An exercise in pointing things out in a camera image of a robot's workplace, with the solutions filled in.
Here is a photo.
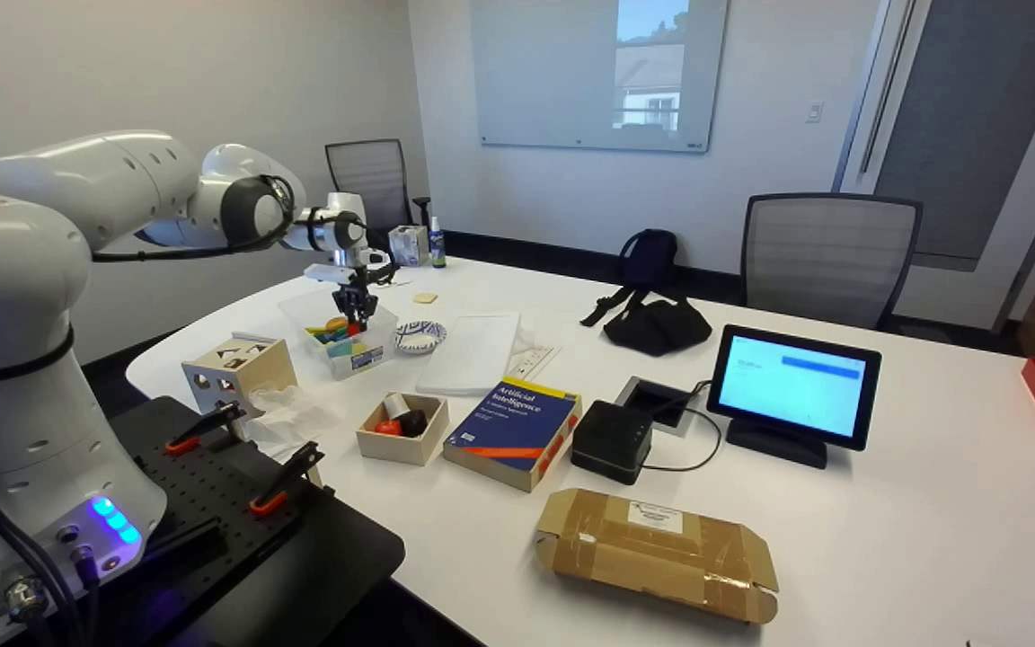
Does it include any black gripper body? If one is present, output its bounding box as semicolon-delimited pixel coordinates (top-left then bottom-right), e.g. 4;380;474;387
331;250;398;310

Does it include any clear plastic container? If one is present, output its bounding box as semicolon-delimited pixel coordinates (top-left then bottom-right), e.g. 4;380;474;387
303;305;404;380

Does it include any small white box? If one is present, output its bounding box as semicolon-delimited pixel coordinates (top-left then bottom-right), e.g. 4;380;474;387
386;224;430;271

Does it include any wooden shape sorter box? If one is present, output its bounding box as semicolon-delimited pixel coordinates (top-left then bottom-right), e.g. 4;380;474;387
180;332;303;418

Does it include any small open wooden box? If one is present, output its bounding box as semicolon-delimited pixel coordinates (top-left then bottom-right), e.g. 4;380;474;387
353;387;453;471

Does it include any flat brown cardboard box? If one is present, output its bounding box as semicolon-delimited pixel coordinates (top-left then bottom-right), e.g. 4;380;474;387
528;480;783;629

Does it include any white tape roll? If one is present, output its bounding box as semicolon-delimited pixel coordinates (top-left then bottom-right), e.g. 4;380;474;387
388;317;448;362

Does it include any small dark pump bottle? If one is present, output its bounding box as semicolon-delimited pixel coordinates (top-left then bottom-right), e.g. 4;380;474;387
413;194;448;271

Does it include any grey mesh office chair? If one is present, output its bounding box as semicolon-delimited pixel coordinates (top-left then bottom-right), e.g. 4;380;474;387
321;132;417;239
736;186;927;335

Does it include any white paper sheet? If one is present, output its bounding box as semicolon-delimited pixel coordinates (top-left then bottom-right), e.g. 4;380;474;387
408;310;523;404

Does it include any orange black spring clamp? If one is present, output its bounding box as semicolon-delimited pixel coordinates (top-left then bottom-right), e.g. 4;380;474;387
163;404;247;460
244;437;331;520

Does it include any printed paper sheet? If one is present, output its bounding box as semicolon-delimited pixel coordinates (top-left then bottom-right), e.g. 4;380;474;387
498;338;571;387

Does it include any blue book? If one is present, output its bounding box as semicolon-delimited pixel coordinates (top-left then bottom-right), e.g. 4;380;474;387
438;374;587;496

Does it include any black cube device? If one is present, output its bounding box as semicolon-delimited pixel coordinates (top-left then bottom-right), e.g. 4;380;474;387
569;396;656;490

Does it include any black bag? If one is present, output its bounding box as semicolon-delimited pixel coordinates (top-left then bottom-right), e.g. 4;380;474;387
577;227;715;358

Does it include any black square tray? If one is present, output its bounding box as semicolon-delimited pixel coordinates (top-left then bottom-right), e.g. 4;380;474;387
610;374;702;434

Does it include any black tablet on stand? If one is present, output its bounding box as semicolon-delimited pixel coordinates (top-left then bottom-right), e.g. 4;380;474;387
706;321;889;471

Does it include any dark glass panel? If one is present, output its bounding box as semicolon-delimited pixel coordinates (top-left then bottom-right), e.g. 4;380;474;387
874;0;1035;277

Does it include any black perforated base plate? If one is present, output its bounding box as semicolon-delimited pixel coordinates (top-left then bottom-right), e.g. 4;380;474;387
84;392;408;647

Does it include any black tablet cable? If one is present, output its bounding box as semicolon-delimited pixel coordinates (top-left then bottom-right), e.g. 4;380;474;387
644;376;726;474

